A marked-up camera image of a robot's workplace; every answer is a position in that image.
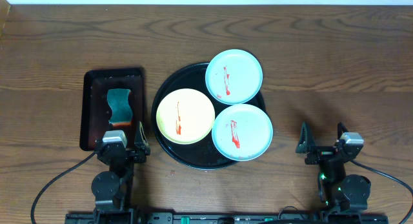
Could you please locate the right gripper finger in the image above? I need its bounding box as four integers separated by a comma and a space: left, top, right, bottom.
337, 122, 348, 139
296, 122, 316, 152

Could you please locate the green orange sponge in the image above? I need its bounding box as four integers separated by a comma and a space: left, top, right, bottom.
107, 88, 133, 127

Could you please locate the yellow plate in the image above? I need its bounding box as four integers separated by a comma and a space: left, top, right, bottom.
156, 88, 216, 145

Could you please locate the light blue plate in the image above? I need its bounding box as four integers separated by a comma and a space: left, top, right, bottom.
212, 104, 274, 161
205, 49, 263, 105

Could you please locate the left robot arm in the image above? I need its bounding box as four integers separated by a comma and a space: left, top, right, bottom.
91, 121, 150, 224

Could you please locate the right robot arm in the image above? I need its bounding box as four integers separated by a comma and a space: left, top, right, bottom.
296, 122, 371, 223

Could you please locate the rectangular black sponge tray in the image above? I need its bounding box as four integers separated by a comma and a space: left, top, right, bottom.
79, 67, 146, 151

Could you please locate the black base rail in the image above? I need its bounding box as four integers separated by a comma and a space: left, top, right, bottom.
64, 211, 389, 224

